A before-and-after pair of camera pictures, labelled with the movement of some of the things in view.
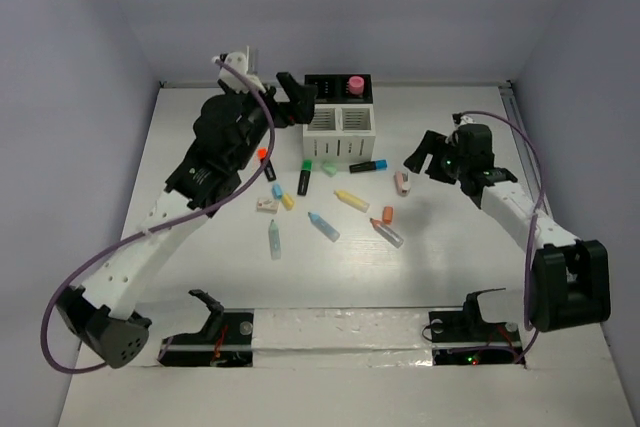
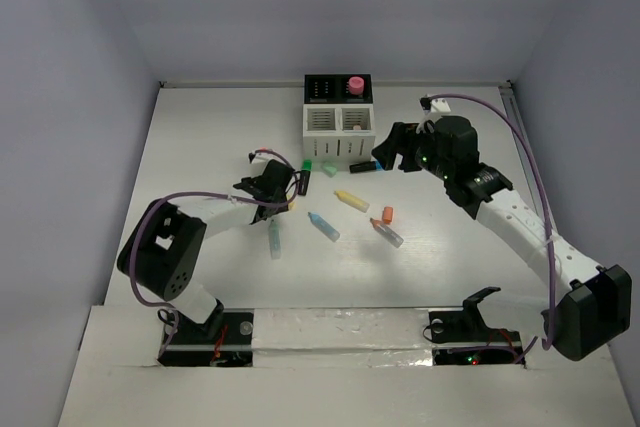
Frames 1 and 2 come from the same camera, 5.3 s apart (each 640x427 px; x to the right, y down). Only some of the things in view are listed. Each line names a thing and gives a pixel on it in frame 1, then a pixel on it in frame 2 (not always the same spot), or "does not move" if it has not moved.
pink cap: [356, 84] does not move
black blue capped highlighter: [376, 165] does not move
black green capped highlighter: [304, 176] does not move
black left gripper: [300, 110] → [249, 180]
